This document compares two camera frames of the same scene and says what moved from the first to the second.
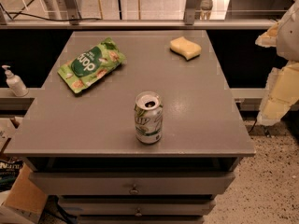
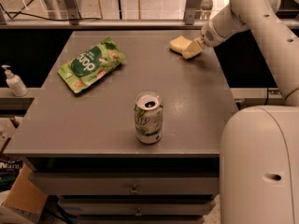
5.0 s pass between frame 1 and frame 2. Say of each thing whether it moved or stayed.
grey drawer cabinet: stayed
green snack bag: stayed
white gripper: moved
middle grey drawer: stayed
